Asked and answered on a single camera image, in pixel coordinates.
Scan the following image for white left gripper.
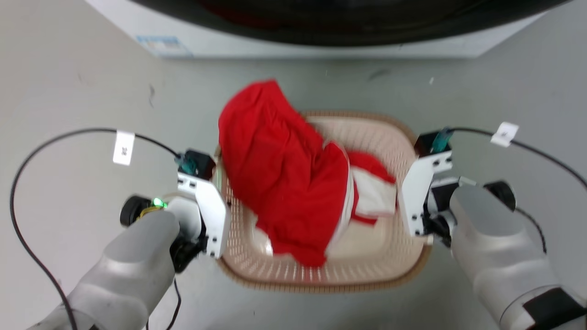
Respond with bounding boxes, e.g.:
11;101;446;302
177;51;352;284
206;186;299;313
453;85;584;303
171;171;231;274

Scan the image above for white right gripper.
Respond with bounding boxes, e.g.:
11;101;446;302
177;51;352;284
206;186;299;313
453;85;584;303
397;153;460;248

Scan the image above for beige plastic laundry basket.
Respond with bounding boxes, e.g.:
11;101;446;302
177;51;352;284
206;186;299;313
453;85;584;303
214;110;432;294

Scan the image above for red and white garment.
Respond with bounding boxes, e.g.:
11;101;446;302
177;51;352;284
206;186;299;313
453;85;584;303
338;150;398;226

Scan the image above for large red garment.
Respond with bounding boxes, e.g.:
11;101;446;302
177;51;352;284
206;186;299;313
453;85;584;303
218;80;354;268

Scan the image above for blue white appliance label sticker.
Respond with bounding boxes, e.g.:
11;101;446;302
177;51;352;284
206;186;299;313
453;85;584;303
136;36;192;58

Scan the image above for black round washing machine door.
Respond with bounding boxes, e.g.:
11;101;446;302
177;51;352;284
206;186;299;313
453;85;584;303
131;0;571;47

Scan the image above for white washing machine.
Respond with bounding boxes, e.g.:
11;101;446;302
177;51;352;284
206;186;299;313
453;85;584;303
85;0;548;59

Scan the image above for thin black left arm wire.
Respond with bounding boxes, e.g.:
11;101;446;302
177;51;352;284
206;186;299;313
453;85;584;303
146;277;182;330

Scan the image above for thin black arm wire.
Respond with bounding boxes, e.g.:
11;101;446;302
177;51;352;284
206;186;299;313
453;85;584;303
515;207;547;254
146;277;182;330

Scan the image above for white right cable tag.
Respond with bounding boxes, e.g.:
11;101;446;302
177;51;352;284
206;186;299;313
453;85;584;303
490;121;520;148

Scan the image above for white cable tag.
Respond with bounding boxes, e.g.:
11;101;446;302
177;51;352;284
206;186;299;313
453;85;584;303
490;121;520;148
113;130;136;166

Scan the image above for white left cable tag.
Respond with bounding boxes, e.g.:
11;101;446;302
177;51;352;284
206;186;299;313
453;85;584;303
113;130;136;166

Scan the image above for thin black right arm wire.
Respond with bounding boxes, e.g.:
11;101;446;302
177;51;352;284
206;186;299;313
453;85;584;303
515;207;547;254

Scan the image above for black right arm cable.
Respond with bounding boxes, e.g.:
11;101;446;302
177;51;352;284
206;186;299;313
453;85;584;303
447;127;587;189

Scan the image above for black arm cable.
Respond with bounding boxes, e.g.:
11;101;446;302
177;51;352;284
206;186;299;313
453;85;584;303
10;128;183;330
447;127;587;189

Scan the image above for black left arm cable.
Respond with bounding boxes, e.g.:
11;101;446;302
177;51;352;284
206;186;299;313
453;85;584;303
10;128;183;330

